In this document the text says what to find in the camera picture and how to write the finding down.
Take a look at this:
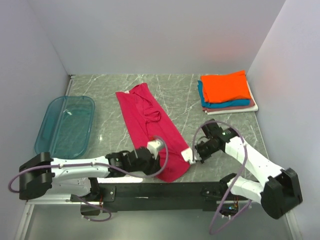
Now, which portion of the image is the pink t-shirt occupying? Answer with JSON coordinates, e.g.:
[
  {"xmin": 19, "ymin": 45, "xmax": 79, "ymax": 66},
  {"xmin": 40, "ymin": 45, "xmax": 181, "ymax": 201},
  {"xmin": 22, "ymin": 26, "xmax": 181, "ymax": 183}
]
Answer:
[{"xmin": 115, "ymin": 83, "xmax": 190, "ymax": 183}]

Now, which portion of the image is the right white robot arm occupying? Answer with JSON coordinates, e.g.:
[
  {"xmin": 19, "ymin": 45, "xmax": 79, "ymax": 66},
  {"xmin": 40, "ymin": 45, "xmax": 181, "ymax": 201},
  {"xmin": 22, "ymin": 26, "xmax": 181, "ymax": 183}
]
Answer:
[{"xmin": 191, "ymin": 119, "xmax": 303, "ymax": 220}]

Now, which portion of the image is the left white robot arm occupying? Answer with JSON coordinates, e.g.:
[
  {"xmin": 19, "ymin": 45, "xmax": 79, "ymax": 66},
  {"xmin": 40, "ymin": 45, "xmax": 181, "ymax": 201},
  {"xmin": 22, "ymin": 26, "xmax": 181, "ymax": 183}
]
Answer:
[{"xmin": 18, "ymin": 146, "xmax": 162, "ymax": 201}]

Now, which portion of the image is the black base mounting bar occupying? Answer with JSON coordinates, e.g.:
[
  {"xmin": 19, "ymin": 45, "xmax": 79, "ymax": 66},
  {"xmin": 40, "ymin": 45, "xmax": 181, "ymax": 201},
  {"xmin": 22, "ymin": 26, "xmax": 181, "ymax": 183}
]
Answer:
[{"xmin": 69, "ymin": 182, "xmax": 248, "ymax": 213}]

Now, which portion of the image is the folded blue t-shirt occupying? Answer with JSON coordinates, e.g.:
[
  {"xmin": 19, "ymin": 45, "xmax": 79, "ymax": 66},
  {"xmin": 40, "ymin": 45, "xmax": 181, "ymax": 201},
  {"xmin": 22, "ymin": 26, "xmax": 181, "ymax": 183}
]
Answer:
[{"xmin": 197, "ymin": 80, "xmax": 251, "ymax": 109}]

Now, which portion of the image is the folded white t-shirt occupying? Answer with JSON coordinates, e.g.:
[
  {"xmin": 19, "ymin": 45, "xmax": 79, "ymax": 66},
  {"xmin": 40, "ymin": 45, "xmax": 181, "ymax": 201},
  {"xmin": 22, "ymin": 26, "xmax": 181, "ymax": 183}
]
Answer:
[{"xmin": 203, "ymin": 83, "xmax": 259, "ymax": 116}]

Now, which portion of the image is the folded mauve t-shirt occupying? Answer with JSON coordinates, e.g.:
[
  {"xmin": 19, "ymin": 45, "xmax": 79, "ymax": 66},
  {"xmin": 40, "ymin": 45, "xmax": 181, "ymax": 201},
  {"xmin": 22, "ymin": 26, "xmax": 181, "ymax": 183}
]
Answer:
[{"xmin": 202, "ymin": 99, "xmax": 256, "ymax": 112}]

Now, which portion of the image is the folded orange t-shirt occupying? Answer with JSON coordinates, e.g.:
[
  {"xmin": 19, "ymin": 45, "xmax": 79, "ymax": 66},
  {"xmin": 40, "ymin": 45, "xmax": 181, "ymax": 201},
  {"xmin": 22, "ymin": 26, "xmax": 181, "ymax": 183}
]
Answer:
[{"xmin": 200, "ymin": 70, "xmax": 251, "ymax": 104}]

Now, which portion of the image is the teal transparent plastic bin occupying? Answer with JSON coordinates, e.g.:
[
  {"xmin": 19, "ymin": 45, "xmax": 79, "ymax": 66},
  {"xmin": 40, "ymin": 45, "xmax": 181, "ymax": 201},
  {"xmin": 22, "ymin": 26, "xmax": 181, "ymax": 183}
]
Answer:
[{"xmin": 34, "ymin": 95, "xmax": 95, "ymax": 160}]

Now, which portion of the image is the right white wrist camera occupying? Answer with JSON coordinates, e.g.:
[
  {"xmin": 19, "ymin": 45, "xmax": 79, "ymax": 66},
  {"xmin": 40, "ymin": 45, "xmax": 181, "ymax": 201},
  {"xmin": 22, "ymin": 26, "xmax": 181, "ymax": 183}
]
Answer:
[{"xmin": 181, "ymin": 147, "xmax": 200, "ymax": 165}]

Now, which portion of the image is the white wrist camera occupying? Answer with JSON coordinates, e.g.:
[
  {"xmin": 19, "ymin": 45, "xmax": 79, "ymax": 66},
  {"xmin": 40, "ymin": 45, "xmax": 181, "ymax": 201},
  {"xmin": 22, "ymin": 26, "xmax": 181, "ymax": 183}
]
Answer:
[
  {"xmin": 146, "ymin": 139, "xmax": 165, "ymax": 158},
  {"xmin": 181, "ymin": 147, "xmax": 200, "ymax": 165}
]

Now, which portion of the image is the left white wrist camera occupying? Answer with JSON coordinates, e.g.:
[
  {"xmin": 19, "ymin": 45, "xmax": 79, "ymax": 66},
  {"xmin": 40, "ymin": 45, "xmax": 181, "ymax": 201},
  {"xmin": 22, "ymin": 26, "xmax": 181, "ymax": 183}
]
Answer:
[{"xmin": 146, "ymin": 139, "xmax": 165, "ymax": 158}]

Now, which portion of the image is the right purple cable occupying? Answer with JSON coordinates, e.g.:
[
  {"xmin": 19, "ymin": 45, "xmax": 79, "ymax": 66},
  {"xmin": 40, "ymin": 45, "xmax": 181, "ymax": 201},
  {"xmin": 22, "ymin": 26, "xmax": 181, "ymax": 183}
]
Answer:
[{"xmin": 191, "ymin": 120, "xmax": 252, "ymax": 236}]

